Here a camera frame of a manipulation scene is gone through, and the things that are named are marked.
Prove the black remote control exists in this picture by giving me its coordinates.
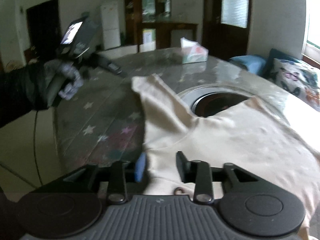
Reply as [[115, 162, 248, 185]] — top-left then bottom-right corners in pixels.
[[97, 54, 124, 75]]

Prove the tissue box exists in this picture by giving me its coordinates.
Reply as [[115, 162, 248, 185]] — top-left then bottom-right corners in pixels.
[[180, 37, 208, 64]]

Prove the cream beige shirt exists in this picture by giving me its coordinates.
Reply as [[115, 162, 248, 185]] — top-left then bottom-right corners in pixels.
[[131, 75, 319, 239]]

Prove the white refrigerator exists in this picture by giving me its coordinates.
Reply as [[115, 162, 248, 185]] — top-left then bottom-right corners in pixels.
[[100, 1, 121, 50]]

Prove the quilted star tablecloth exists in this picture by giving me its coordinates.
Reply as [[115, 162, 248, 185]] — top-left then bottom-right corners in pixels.
[[55, 48, 286, 172]]

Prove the blue corner sofa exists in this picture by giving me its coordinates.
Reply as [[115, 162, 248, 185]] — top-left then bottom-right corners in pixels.
[[229, 48, 301, 79]]

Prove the butterfly print pillow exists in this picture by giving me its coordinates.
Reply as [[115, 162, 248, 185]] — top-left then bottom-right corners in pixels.
[[270, 59, 319, 111]]

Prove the window with green frame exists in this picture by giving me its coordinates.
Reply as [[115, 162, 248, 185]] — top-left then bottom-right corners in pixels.
[[302, 0, 319, 68]]

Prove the round black table inset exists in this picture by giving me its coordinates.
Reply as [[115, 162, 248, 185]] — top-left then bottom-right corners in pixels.
[[191, 92, 249, 118]]

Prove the dark wooden door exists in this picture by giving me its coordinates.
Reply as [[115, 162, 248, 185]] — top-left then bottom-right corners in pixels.
[[202, 0, 252, 60]]

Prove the dark wooden cabinet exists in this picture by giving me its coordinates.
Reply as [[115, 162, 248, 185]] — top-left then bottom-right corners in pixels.
[[124, 0, 198, 53]]

